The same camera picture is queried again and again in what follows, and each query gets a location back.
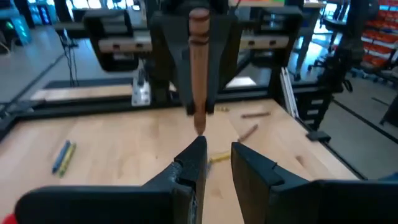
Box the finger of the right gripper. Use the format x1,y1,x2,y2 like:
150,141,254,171
154,12,197,117
205,13,241,114

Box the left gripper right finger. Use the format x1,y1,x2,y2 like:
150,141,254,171
230,141,398,224

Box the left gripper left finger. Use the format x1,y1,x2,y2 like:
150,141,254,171
14,136,208,224

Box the blue crayon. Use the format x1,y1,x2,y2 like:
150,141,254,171
51,139,72,174

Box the yellow-green crayon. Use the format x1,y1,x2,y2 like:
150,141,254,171
57,142,77,179

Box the silver extrusion bar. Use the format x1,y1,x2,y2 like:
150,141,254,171
279,67,300,119

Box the shelf with orange bins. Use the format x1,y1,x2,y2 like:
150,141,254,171
360,0,398,68

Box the silver base bracket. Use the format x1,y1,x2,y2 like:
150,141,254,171
131,68,152,107

